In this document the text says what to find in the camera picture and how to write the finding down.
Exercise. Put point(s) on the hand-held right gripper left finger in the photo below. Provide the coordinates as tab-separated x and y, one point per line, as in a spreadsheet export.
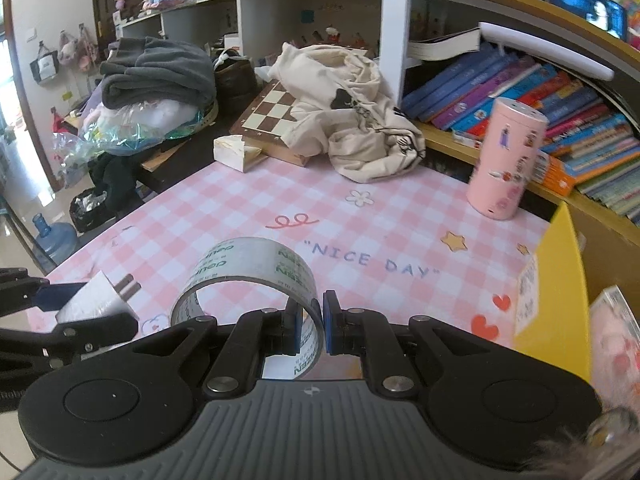
299	325

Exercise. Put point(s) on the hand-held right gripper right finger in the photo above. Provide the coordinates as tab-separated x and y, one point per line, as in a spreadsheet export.
328	322

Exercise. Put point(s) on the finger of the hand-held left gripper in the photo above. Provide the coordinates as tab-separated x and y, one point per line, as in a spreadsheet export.
50	297
75	337

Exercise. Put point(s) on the white charger plug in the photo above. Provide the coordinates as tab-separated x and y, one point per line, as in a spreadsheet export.
95	295

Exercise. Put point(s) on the clear packing tape roll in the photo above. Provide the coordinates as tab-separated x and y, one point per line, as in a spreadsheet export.
240	260

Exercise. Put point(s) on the yellow cardboard box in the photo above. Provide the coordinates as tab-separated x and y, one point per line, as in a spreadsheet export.
560	310

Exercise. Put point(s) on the blue water jug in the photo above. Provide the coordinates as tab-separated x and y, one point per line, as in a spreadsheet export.
55	240

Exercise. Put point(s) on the black trash bag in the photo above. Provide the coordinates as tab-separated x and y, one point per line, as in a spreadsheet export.
90	210

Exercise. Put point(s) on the pink checked table mat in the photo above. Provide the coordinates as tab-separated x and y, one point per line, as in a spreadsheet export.
250	200

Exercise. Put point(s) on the dark cloth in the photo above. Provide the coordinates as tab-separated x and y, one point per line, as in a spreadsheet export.
117	180

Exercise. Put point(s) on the iridescent plastic bag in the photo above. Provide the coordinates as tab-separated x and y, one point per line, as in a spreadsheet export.
125	130

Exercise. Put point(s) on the small white paper box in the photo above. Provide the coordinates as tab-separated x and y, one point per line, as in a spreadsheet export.
230	152

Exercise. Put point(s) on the beige cloth bag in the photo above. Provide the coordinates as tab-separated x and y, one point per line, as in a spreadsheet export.
360	125

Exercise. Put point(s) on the wooden chessboard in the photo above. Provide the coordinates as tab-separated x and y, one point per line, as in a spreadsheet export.
270	110

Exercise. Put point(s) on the hanging canvas tote bag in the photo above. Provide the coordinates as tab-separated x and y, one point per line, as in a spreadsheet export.
44	67

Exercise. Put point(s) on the pink printed cylinder canister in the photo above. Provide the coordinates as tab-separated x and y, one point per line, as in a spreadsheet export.
505	160

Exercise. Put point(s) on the hanging pink plush bag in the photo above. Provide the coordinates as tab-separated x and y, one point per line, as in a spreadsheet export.
75	52

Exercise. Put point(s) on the dark brown leather bag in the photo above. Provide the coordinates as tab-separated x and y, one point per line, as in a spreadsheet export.
235	85

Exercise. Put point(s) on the grey folded clothing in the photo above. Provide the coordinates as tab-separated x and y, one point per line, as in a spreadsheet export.
155	70

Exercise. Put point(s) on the row of small figurines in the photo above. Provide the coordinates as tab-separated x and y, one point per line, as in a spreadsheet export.
330	37

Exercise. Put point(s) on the white shelf unit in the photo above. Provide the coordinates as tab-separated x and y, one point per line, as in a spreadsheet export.
397	35

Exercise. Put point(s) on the thick white paperback book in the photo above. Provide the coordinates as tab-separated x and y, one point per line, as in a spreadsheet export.
445	45

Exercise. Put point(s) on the row of colourful books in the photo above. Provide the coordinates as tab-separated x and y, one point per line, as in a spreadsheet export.
575	110

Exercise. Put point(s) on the white plastic bar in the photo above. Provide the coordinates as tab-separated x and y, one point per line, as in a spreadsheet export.
550	50

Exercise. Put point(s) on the smartphone with lit screen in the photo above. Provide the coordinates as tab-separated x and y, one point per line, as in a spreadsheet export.
585	5

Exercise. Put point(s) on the white wall switch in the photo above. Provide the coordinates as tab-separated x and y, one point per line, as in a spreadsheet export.
31	35

